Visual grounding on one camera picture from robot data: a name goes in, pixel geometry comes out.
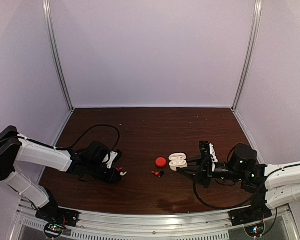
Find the aluminium front rail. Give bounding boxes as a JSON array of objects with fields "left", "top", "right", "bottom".
[{"left": 14, "top": 197, "right": 300, "bottom": 240}]

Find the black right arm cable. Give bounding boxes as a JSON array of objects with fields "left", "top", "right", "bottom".
[{"left": 192, "top": 172, "right": 256, "bottom": 210}]

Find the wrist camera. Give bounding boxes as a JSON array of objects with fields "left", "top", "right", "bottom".
[
  {"left": 102, "top": 150, "right": 123, "bottom": 169},
  {"left": 199, "top": 141, "right": 219, "bottom": 163}
]

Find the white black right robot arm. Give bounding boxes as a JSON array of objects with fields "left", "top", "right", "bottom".
[{"left": 175, "top": 141, "right": 300, "bottom": 221}]

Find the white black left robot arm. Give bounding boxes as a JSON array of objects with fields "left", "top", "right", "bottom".
[{"left": 0, "top": 125, "right": 126, "bottom": 222}]

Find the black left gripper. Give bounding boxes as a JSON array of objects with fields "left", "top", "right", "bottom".
[{"left": 86, "top": 160, "right": 122, "bottom": 185}]

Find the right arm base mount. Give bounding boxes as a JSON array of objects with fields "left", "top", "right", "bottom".
[{"left": 229, "top": 206, "right": 273, "bottom": 238}]

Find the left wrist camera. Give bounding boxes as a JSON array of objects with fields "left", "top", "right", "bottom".
[{"left": 102, "top": 150, "right": 123, "bottom": 169}]

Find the white charging case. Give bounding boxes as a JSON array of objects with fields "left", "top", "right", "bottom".
[{"left": 168, "top": 152, "right": 188, "bottom": 172}]

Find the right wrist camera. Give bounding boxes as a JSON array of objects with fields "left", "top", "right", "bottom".
[{"left": 199, "top": 141, "right": 219, "bottom": 163}]

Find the red round charging case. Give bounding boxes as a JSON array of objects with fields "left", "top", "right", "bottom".
[{"left": 155, "top": 157, "right": 167, "bottom": 168}]

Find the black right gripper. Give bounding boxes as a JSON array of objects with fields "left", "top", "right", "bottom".
[{"left": 177, "top": 154, "right": 245, "bottom": 189}]

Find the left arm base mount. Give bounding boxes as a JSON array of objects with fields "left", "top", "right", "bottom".
[{"left": 31, "top": 204, "right": 79, "bottom": 239}]

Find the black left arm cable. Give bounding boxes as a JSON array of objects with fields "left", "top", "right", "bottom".
[{"left": 53, "top": 124, "right": 121, "bottom": 153}]

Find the black earbud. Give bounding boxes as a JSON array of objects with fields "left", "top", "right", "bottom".
[{"left": 158, "top": 170, "right": 165, "bottom": 178}]

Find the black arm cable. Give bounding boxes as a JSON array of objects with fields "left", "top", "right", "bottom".
[
  {"left": 53, "top": 124, "right": 121, "bottom": 153},
  {"left": 192, "top": 172, "right": 256, "bottom": 210}
]

